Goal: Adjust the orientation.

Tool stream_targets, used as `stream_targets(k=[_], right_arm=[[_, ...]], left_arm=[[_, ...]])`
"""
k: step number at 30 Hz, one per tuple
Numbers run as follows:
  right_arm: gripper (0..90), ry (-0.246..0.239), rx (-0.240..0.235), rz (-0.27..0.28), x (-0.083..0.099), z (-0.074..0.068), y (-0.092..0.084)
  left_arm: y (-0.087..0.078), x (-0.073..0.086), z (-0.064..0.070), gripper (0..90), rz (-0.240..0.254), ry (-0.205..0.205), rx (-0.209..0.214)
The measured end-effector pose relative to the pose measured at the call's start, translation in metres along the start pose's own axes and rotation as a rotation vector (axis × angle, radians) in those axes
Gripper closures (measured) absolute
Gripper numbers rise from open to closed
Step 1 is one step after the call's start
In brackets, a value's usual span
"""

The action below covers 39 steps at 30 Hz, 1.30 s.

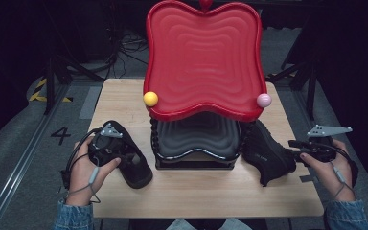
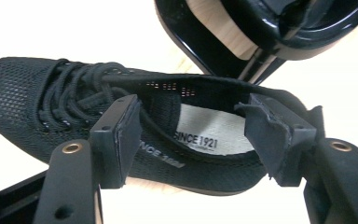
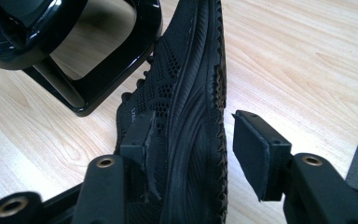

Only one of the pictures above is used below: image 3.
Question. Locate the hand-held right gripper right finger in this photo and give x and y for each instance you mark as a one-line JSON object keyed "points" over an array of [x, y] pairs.
{"points": [[254, 149]]}

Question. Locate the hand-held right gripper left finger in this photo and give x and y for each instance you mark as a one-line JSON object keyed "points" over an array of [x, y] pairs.
{"points": [[135, 149]]}

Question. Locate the black knit sneaker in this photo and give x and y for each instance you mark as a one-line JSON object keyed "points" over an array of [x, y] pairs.
{"points": [[192, 93]]}

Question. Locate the red and black shoe rack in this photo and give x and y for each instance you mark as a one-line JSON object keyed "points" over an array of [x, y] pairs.
{"points": [[12, 46]]}

